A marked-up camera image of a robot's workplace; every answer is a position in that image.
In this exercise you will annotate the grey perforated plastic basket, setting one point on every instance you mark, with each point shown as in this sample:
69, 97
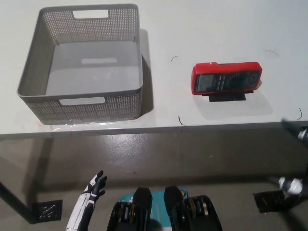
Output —
120, 106

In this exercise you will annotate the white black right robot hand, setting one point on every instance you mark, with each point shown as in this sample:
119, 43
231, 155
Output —
290, 186

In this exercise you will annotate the black robot body block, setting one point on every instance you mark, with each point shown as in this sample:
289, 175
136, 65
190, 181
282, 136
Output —
202, 216
125, 216

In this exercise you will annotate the black left robot body block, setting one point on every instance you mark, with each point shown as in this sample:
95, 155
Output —
125, 216

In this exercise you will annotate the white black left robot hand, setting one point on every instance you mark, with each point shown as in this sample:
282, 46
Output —
79, 211

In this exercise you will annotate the black floor tape patch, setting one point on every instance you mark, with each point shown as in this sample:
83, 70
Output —
269, 202
48, 211

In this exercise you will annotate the black right robot body block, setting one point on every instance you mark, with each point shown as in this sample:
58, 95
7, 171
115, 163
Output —
202, 216

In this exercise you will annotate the clear adhesive tape strip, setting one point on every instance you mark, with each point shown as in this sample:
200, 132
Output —
72, 125

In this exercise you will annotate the red digital multimeter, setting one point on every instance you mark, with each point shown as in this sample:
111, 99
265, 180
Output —
204, 68

